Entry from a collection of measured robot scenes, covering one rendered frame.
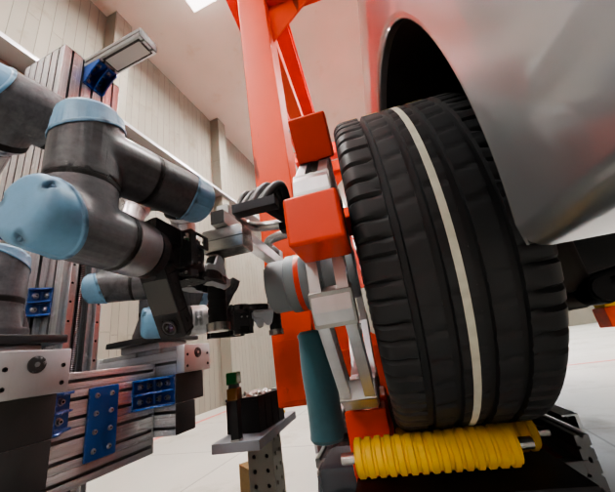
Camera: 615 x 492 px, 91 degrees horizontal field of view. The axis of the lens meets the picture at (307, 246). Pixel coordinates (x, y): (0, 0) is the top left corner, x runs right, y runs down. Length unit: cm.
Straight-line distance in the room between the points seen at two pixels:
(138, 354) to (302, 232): 102
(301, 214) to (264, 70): 142
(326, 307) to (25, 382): 64
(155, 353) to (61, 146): 92
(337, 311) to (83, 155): 36
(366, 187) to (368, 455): 42
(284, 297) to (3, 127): 61
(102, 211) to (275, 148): 111
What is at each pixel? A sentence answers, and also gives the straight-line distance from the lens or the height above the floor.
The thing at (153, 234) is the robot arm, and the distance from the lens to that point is 44.
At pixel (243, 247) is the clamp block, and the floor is 90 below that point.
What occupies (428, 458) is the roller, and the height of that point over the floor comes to 51.
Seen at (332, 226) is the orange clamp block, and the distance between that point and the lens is 38.
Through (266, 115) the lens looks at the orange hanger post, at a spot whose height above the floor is 176.
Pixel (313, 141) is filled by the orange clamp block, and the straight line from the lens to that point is 64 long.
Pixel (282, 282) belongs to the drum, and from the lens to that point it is 69.
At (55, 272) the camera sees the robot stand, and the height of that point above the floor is 104.
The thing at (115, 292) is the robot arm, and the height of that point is 89.
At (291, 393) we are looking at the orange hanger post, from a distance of 115.
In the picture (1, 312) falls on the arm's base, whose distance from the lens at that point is 100.
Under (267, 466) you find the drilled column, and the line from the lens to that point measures 138.
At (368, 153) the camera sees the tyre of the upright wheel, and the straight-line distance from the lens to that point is 47.
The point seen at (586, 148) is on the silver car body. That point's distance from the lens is 23.
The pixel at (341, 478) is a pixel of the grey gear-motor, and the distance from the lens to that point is 96.
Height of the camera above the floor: 69
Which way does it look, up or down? 19 degrees up
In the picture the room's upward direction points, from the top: 9 degrees counter-clockwise
